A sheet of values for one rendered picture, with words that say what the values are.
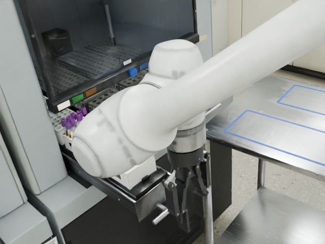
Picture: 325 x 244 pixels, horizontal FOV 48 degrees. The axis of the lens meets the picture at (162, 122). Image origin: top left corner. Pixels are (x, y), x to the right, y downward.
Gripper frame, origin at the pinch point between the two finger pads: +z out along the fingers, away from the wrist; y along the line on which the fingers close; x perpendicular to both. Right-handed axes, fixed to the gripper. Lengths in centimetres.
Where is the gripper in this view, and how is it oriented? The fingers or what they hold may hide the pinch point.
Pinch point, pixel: (191, 212)
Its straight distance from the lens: 87.6
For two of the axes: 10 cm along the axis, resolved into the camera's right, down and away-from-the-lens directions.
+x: 7.2, 3.0, -6.3
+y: -6.9, 4.5, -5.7
